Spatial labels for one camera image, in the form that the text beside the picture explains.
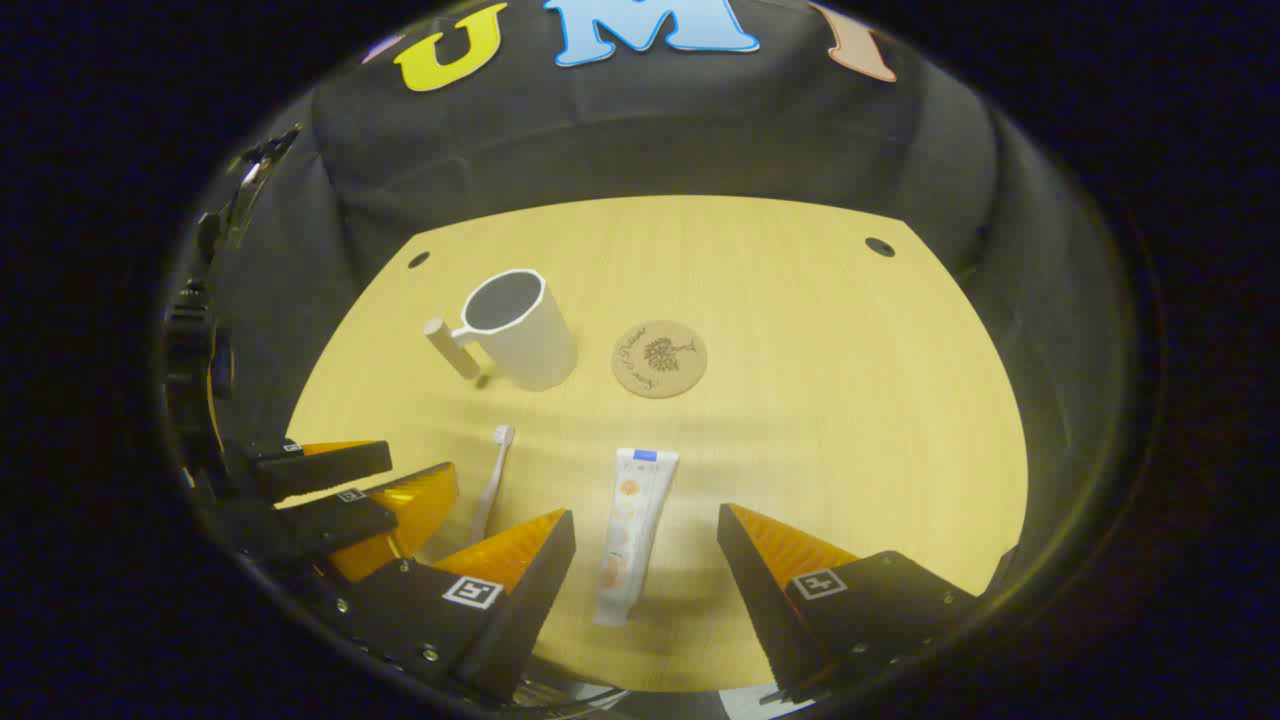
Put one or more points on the light wooden desktop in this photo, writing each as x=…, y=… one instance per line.
x=850, y=400

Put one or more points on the white toothbrush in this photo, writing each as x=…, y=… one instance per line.
x=492, y=480

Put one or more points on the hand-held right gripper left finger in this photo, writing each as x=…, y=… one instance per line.
x=535, y=600

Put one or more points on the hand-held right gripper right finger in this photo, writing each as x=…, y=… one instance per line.
x=750, y=590

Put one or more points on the black backdrop cloth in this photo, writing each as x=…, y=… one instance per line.
x=650, y=130

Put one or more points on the white toothpaste tube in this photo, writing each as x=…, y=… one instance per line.
x=632, y=530

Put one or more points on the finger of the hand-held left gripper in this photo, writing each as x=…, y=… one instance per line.
x=320, y=470
x=320, y=525

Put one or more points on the white cup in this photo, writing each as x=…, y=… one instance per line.
x=530, y=340

